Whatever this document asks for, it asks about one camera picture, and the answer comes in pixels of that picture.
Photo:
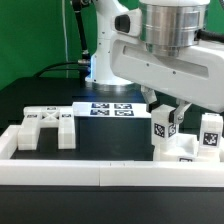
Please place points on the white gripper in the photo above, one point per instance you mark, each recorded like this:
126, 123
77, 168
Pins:
195, 76

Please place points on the white obstacle fence wall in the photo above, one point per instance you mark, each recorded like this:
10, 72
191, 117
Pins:
102, 173

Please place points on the white base tag sheet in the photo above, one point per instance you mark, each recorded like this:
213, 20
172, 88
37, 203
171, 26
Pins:
110, 110

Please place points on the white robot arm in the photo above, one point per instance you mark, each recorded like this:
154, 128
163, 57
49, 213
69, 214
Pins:
163, 46

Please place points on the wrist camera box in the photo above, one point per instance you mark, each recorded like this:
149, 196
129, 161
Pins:
128, 23

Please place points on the white chair seat part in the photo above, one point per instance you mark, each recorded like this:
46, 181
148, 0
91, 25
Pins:
180, 148

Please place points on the white chair back part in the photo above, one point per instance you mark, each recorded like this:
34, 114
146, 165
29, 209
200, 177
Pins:
38, 118

